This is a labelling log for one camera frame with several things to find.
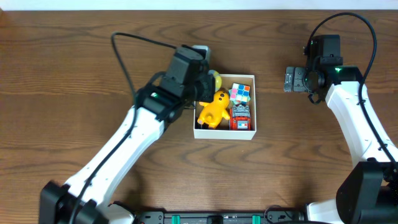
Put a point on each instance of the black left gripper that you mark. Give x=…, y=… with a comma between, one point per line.
x=206, y=88

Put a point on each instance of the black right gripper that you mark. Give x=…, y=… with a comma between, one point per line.
x=298, y=85

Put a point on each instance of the yellow grey ball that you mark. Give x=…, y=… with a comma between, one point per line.
x=217, y=77

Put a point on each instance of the orange toy dinosaur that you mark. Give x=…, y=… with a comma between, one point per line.
x=213, y=113

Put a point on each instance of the multicolour puzzle cube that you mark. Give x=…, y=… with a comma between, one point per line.
x=239, y=94

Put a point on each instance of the red grey toy truck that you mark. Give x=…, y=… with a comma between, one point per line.
x=240, y=118

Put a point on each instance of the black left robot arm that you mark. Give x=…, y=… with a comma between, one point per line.
x=85, y=197

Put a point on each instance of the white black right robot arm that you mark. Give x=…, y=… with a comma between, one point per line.
x=369, y=193

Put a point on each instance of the white open cardboard box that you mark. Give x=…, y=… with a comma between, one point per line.
x=223, y=131

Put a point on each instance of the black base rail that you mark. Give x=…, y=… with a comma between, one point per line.
x=274, y=215

